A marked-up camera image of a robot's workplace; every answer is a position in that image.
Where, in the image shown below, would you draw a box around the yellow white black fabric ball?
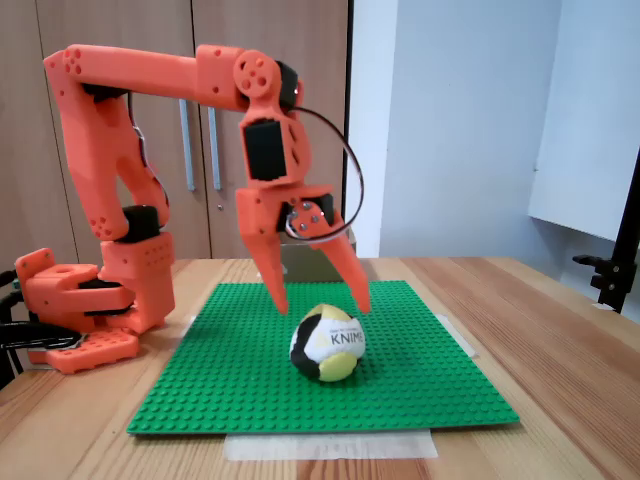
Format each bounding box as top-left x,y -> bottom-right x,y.
289,303 -> 367,384

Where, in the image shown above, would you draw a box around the brown cardboard box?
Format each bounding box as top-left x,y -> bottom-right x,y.
262,227 -> 358,284

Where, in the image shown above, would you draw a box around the beige masking tape strip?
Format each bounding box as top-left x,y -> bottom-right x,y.
433,312 -> 480,359
168,314 -> 197,354
223,429 -> 440,462

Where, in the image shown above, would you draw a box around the green studded baseplate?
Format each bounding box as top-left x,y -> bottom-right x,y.
125,279 -> 521,436

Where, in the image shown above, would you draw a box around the brown wooden cabinet door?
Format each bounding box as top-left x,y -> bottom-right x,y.
191,0 -> 350,260
0,0 -> 80,274
34,0 -> 214,261

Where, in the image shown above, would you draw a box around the black table clamp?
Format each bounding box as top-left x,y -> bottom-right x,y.
0,322 -> 84,351

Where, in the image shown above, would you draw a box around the silver cabinet door handle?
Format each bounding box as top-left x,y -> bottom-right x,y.
178,98 -> 196,192
206,104 -> 222,192

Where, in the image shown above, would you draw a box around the black red gripper cable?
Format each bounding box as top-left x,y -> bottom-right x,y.
284,104 -> 366,246

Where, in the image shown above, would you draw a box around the black camera stand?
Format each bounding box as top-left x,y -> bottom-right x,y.
572,147 -> 640,315

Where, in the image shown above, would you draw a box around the white wall panel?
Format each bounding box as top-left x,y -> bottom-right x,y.
527,0 -> 640,242

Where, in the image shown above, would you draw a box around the black power cables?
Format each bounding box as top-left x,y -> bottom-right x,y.
0,269 -> 26,392

